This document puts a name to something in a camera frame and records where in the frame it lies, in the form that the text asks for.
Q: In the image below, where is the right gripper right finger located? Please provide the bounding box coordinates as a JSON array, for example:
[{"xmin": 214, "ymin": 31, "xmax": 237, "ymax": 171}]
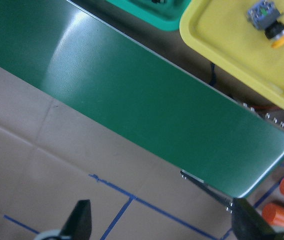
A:
[{"xmin": 231, "ymin": 198, "xmax": 276, "ymax": 240}]

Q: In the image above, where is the green plastic tray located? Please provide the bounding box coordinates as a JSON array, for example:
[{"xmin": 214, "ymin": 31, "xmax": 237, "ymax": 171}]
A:
[{"xmin": 109, "ymin": 0, "xmax": 190, "ymax": 32}]

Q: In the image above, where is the yellow plastic tray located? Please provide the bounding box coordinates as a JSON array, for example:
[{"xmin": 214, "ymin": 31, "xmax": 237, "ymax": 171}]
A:
[{"xmin": 179, "ymin": 0, "xmax": 284, "ymax": 109}]

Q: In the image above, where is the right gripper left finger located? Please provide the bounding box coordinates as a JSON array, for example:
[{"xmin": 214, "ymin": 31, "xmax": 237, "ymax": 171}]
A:
[{"xmin": 59, "ymin": 199, "xmax": 92, "ymax": 240}]

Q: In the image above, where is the green conveyor belt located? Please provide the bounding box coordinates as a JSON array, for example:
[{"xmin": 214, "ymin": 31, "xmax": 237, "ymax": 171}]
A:
[{"xmin": 0, "ymin": 0, "xmax": 284, "ymax": 208}]

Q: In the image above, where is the yellow push button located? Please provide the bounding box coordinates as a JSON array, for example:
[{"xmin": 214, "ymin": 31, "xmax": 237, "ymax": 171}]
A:
[{"xmin": 246, "ymin": 0, "xmax": 284, "ymax": 49}]

